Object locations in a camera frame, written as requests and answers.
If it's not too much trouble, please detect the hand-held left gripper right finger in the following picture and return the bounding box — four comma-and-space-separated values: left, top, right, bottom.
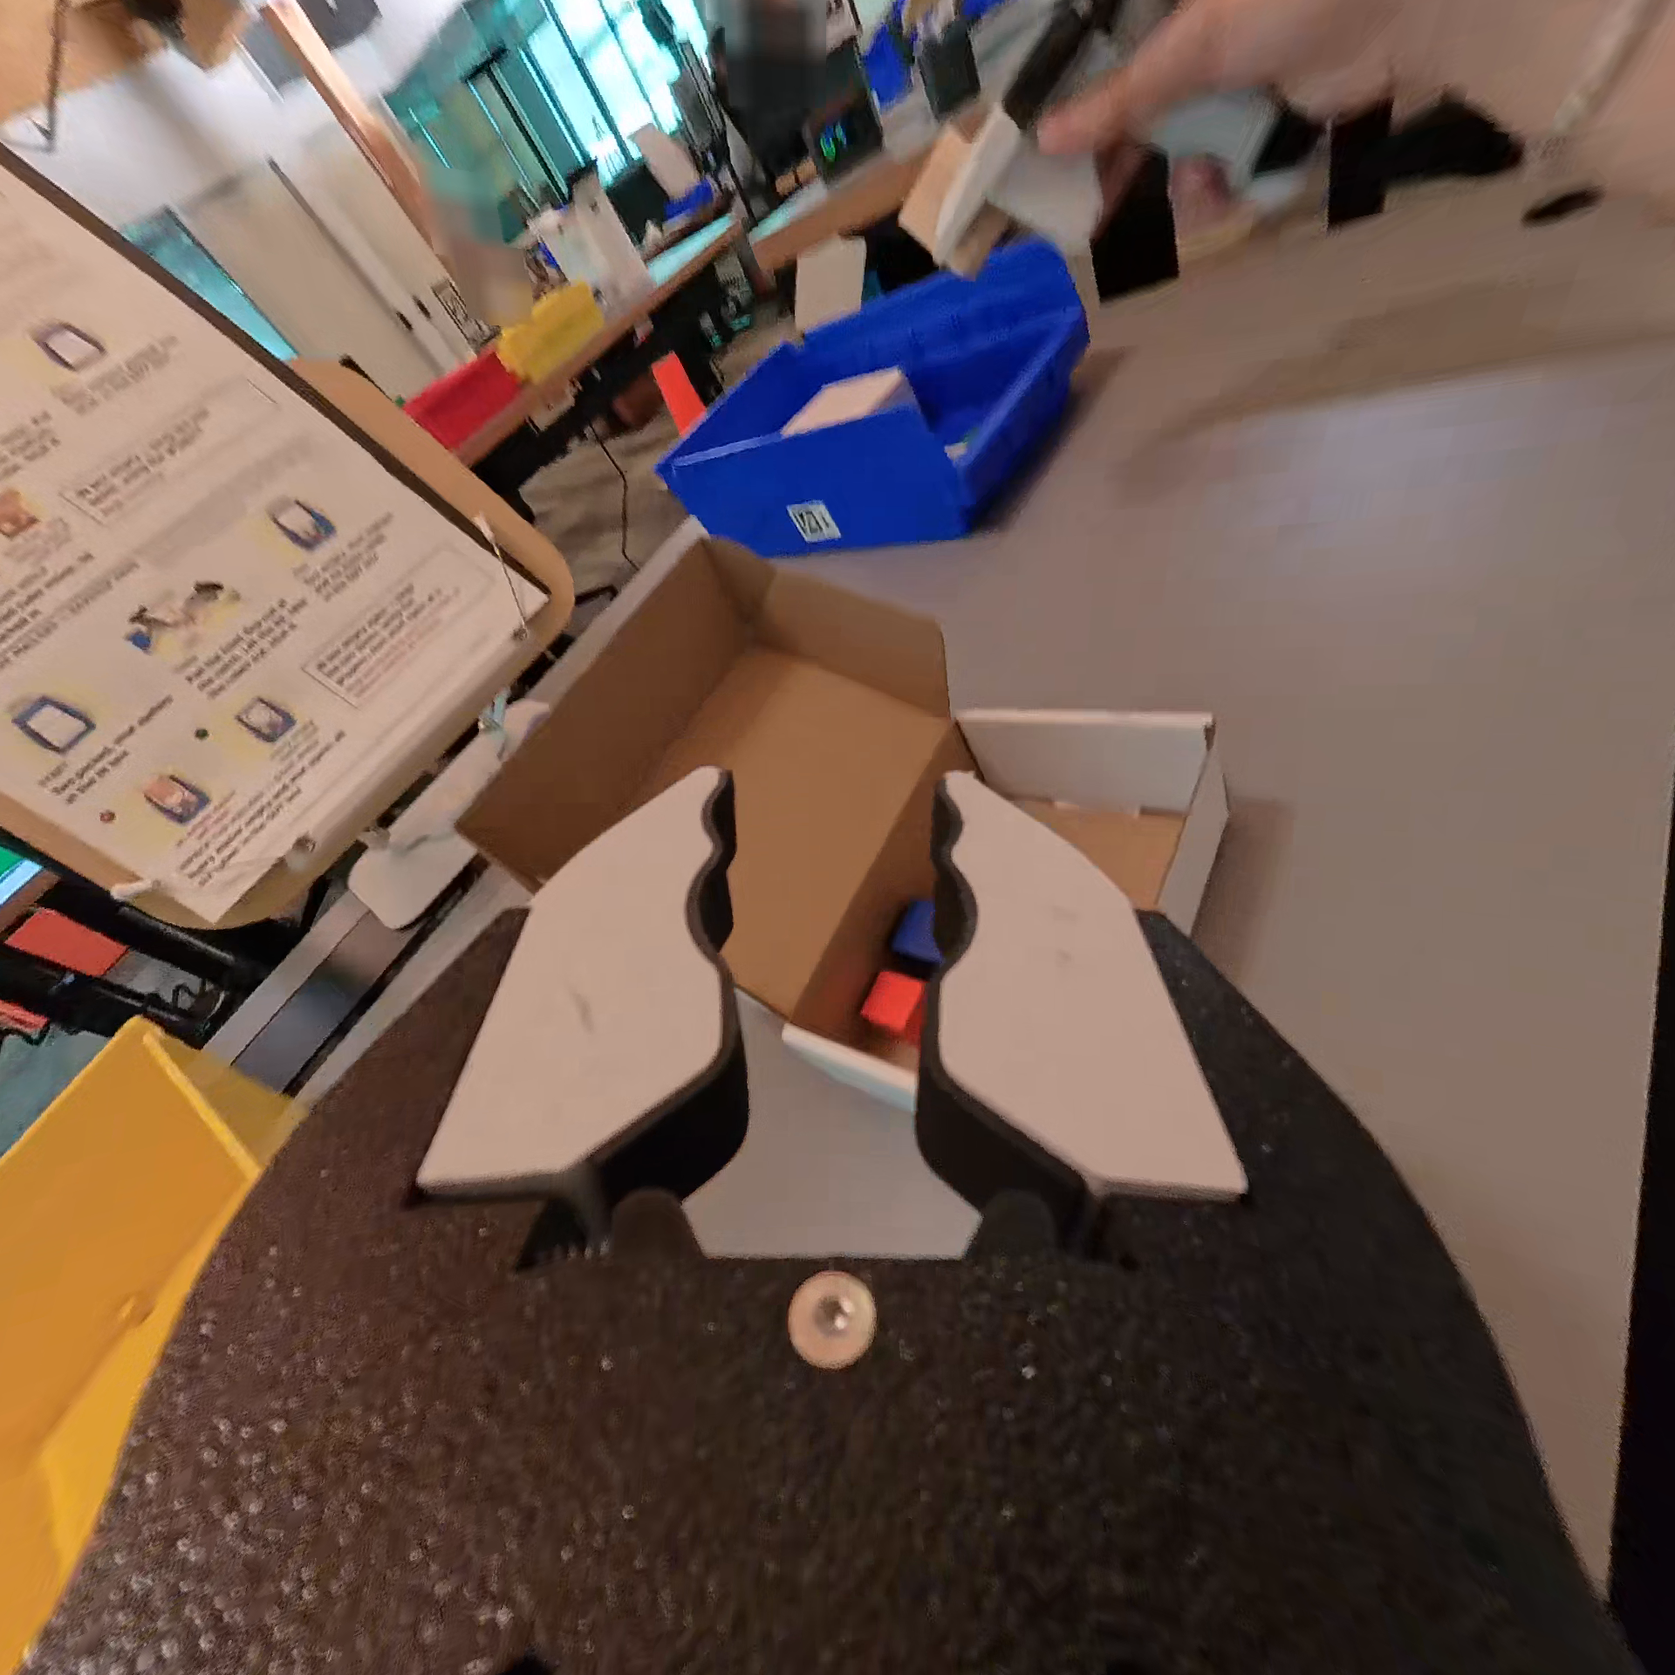
914, 769, 1249, 1232

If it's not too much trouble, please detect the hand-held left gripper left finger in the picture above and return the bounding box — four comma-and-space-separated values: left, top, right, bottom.
417, 765, 752, 1224

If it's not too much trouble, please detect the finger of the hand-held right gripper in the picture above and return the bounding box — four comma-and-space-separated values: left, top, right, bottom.
984, 143, 1111, 261
900, 107, 1025, 263

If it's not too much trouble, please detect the blue plastic bin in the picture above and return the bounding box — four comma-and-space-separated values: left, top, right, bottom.
657, 239, 1091, 558

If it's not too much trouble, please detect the white cardboard box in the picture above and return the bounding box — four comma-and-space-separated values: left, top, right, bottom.
455, 520, 1233, 1114

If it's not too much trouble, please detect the small closed white box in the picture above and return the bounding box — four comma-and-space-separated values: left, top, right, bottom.
782, 369, 926, 440

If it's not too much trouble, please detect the person's right hand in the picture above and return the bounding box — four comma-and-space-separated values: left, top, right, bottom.
1045, 0, 1562, 155

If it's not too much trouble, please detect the black computer case with lights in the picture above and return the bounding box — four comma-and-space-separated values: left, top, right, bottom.
802, 91, 882, 181

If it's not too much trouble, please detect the wide grey table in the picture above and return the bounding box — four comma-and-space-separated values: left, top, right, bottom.
746, 111, 1010, 283

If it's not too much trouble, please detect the white board stand base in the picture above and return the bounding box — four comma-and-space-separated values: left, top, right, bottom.
347, 700, 555, 933

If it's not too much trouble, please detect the narrow grey table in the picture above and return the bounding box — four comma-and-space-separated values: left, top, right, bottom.
445, 209, 754, 486

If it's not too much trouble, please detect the small yellow plastic bin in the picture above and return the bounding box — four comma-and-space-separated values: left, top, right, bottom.
497, 281, 607, 384

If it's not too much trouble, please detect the large yellow plastic bin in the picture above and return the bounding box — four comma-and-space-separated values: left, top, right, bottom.
0, 1019, 310, 1675

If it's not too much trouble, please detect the red plastic bin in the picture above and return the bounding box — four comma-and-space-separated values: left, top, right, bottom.
403, 351, 525, 452

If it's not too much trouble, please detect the instruction sheet on wooden board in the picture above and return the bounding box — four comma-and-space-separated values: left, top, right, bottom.
0, 141, 579, 933

